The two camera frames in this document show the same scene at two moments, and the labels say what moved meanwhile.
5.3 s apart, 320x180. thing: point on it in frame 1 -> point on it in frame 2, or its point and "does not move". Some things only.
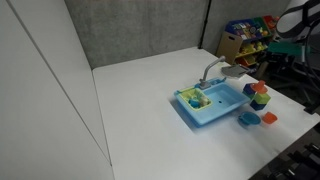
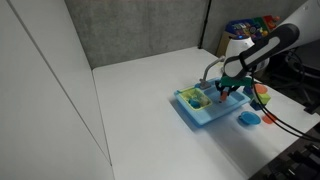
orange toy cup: (269, 117) -> (223, 95)
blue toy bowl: (249, 118) does not move
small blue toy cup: (194, 104) does not move
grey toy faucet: (205, 84) does not move
